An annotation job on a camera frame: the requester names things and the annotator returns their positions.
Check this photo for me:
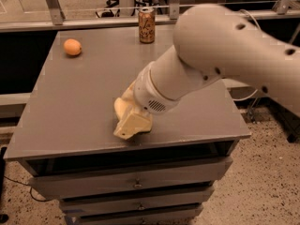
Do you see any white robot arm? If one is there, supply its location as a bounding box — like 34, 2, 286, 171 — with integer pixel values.
113, 4, 300, 140

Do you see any grey drawer cabinet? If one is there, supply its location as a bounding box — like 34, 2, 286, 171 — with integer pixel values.
6, 25, 249, 225

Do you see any orange fruit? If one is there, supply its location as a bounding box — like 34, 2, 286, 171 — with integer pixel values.
64, 38, 82, 56

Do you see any brown drink can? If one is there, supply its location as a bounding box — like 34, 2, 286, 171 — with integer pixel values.
138, 7, 155, 43

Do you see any black floor cable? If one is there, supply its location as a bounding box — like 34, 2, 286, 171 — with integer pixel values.
3, 175, 53, 203

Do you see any metal railing frame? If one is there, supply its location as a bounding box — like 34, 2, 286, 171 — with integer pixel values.
0, 0, 300, 32

